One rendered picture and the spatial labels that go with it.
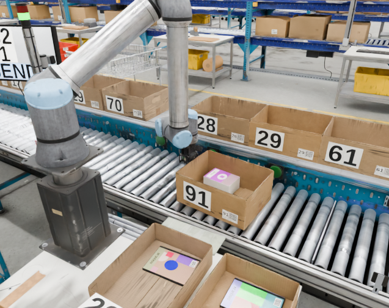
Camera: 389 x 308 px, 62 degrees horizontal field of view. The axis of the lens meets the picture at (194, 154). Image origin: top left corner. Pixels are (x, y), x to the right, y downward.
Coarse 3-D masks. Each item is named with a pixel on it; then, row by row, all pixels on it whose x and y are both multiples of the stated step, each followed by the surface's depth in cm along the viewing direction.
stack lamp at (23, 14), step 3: (18, 6) 152; (21, 6) 152; (24, 6) 153; (18, 9) 153; (21, 9) 153; (24, 9) 154; (27, 9) 155; (18, 12) 154; (21, 12) 153; (24, 12) 154; (27, 12) 155; (18, 15) 154; (21, 15) 154; (24, 15) 154; (27, 15) 155; (21, 18) 155; (24, 18) 155; (27, 18) 156; (30, 18) 158
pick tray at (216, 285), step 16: (224, 256) 121; (224, 272) 125; (240, 272) 122; (256, 272) 117; (272, 272) 113; (208, 288) 114; (224, 288) 118; (272, 288) 117; (288, 288) 112; (192, 304) 105; (208, 304) 113; (288, 304) 112
